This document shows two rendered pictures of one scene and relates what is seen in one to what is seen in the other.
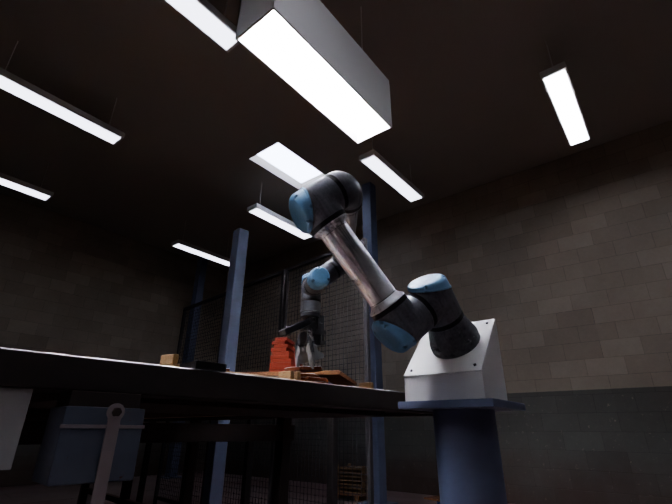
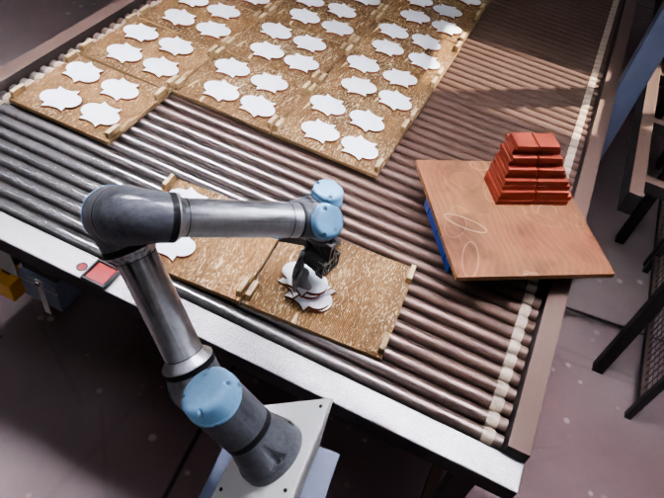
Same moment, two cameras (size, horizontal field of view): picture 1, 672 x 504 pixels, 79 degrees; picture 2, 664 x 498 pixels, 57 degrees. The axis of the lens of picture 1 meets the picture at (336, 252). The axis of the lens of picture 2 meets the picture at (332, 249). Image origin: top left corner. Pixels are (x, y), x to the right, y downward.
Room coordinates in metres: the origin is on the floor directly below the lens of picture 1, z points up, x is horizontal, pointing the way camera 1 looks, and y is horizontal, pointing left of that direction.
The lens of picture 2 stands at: (1.02, -0.86, 2.31)
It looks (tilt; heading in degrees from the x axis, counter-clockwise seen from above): 48 degrees down; 61
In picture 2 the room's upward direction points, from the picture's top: 12 degrees clockwise
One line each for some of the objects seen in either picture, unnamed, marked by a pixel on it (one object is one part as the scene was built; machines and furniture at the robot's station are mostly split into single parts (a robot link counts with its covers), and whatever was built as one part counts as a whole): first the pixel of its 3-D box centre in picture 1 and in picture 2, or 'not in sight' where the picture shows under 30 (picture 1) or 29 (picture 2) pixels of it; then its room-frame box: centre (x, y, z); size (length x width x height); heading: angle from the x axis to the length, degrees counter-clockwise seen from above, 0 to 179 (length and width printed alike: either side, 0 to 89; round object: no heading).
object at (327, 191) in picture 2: (311, 288); (324, 205); (1.50, 0.09, 1.29); 0.09 x 0.08 x 0.11; 15
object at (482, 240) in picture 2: (300, 379); (509, 215); (2.18, 0.17, 1.03); 0.50 x 0.50 x 0.02; 78
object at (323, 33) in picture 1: (325, 20); not in sight; (2.20, 0.10, 3.70); 1.29 x 0.34 x 1.40; 141
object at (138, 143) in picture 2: not in sight; (251, 194); (1.46, 0.56, 0.90); 1.95 x 0.05 x 0.05; 136
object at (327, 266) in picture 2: (311, 330); (319, 249); (1.51, 0.09, 1.13); 0.09 x 0.08 x 0.12; 122
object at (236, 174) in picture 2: not in sight; (259, 185); (1.50, 0.59, 0.90); 1.95 x 0.05 x 0.05; 136
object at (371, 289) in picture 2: not in sight; (332, 286); (1.58, 0.11, 0.93); 0.41 x 0.35 x 0.02; 140
